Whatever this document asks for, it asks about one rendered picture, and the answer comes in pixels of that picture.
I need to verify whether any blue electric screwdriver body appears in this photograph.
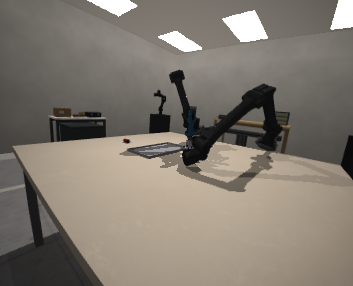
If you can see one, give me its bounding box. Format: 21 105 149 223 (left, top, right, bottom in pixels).
186 109 195 140

